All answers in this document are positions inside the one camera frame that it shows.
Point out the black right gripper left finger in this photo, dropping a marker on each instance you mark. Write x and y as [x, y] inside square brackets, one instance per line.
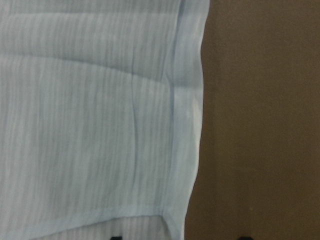
[116, 238]

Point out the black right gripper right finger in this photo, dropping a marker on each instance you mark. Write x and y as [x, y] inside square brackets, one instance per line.
[244, 238]

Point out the light blue button-up shirt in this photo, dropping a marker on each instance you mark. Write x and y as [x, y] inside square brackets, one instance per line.
[101, 110]

